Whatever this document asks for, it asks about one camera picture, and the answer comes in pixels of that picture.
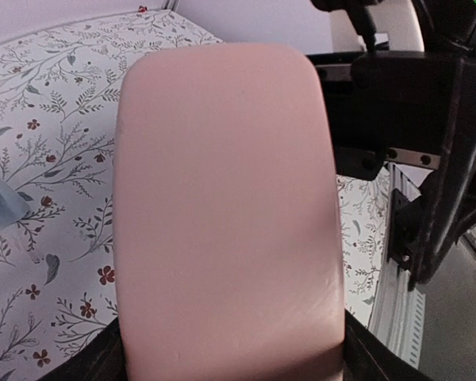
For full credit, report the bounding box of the right aluminium frame post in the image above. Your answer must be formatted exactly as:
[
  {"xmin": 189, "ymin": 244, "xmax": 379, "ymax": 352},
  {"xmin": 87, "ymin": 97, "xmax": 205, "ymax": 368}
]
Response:
[{"xmin": 161, "ymin": 0, "xmax": 179, "ymax": 11}]

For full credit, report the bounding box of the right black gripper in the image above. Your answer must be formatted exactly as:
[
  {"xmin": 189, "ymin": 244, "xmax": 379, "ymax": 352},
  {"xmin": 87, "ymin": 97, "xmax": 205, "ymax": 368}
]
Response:
[{"xmin": 308, "ymin": 51, "xmax": 476, "ymax": 289}]

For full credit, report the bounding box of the small blue cloth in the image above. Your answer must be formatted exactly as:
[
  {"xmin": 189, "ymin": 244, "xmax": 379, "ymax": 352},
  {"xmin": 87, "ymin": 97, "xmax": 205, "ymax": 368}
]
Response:
[{"xmin": 0, "ymin": 179, "xmax": 30, "ymax": 228}]

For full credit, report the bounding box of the pink glasses case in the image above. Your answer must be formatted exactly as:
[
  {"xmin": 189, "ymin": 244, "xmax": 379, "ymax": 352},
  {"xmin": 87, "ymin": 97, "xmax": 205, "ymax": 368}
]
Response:
[{"xmin": 113, "ymin": 43, "xmax": 344, "ymax": 380}]

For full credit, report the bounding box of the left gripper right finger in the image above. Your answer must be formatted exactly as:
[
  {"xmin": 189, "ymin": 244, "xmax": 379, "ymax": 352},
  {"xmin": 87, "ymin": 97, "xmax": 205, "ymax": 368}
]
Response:
[{"xmin": 343, "ymin": 310, "xmax": 431, "ymax": 381}]

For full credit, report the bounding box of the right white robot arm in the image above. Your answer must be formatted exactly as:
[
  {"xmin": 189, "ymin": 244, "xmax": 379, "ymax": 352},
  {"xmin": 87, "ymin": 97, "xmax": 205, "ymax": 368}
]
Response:
[{"xmin": 310, "ymin": 1, "xmax": 476, "ymax": 288}]

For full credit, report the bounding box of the front aluminium rail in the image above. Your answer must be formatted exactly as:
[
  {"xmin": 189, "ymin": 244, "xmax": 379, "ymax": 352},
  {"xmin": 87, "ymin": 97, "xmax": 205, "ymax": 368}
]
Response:
[{"xmin": 368, "ymin": 164, "xmax": 425, "ymax": 368}]

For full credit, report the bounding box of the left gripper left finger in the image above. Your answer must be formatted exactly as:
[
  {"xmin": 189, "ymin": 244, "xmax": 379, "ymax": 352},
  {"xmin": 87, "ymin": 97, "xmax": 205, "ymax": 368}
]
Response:
[{"xmin": 41, "ymin": 318, "xmax": 125, "ymax": 381}]

